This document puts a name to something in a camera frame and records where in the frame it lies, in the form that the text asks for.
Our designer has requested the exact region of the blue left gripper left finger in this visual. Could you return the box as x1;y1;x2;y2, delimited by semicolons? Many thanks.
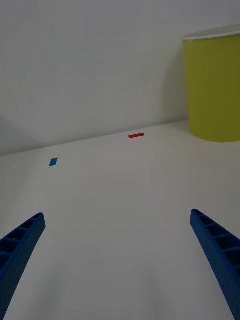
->
0;212;47;320

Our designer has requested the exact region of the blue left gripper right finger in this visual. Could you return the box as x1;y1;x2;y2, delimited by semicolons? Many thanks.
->
189;208;240;320

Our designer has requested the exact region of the yellow-green plastic bin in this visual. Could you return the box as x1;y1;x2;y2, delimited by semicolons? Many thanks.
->
181;21;240;144

